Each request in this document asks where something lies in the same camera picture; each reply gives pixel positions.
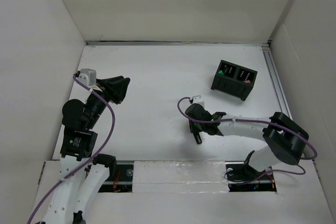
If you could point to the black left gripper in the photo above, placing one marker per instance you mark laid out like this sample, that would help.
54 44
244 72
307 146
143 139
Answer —
114 87

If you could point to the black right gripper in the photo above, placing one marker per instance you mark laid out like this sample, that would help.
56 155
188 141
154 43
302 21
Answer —
193 127

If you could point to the red cap black highlighter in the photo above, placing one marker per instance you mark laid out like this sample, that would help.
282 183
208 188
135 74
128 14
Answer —
198 139

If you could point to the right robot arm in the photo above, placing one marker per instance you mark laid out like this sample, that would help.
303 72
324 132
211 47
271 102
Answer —
257 163

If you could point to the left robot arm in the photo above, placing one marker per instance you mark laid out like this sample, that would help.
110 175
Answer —
83 170

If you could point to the black two-compartment organizer box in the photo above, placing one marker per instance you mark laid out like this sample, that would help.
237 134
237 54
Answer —
232 80

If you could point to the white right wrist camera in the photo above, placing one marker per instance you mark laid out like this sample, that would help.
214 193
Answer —
198 99

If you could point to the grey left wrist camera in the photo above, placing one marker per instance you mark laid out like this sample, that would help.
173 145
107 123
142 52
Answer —
87 77

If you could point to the aluminium rail back edge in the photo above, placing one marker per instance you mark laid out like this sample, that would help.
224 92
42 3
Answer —
165 43

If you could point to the aluminium rail edge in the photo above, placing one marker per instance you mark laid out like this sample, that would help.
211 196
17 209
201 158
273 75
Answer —
165 43
281 98

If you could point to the aluminium rail right edge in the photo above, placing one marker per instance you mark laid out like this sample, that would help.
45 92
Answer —
281 98

